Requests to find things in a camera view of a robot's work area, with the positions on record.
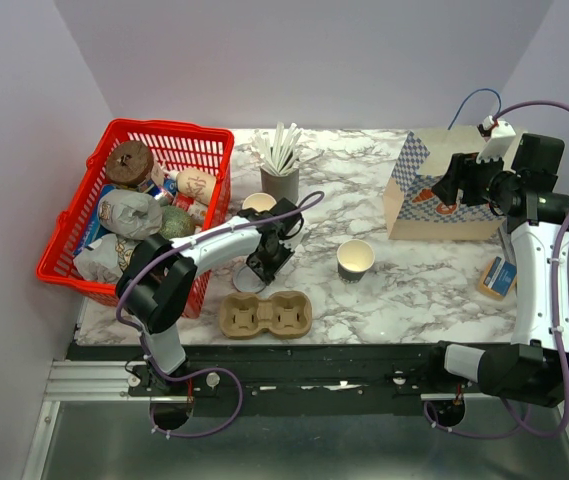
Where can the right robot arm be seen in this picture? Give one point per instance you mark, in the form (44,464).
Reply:
(516,176)

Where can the red blue drink can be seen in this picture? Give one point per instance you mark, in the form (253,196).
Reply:
(160,185)

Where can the grey straw holder cup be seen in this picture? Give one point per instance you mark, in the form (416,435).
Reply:
(280,186)

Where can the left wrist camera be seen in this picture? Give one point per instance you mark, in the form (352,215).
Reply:
(296,237)

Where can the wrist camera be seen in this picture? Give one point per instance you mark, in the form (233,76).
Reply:
(296,237)
(498,135)

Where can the beige drink bottle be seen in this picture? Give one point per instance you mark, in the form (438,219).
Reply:
(194,183)

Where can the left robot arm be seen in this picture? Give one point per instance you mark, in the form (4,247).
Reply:
(154,289)

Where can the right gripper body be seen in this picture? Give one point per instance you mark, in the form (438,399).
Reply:
(478,176)

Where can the brown round bread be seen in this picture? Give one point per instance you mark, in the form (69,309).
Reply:
(129,165)

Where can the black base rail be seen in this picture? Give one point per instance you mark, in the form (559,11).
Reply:
(290,380)

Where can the white printed food bag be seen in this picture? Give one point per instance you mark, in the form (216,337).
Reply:
(105,259)

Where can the white plastic cup lid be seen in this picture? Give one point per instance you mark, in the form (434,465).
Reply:
(246,281)

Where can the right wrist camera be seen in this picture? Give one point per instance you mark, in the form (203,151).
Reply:
(498,135)

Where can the grey paper food bag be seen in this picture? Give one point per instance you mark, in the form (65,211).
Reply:
(129,214)

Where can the cardboard cup carrier tray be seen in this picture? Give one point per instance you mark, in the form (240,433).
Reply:
(284,315)

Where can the red plastic basket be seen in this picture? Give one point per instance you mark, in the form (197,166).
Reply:
(174,146)

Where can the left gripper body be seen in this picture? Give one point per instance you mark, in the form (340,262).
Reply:
(279,251)

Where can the black paper coffee cup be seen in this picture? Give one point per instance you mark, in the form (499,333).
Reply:
(354,259)

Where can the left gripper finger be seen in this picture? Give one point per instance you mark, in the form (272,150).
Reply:
(256,265)
(270,270)

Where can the bundle of white straws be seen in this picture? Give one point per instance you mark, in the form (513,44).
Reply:
(278,152)

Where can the blue checkered paper bag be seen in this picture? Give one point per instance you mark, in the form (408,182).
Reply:
(412,211)

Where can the green melon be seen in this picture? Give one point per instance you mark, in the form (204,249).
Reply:
(176,223)

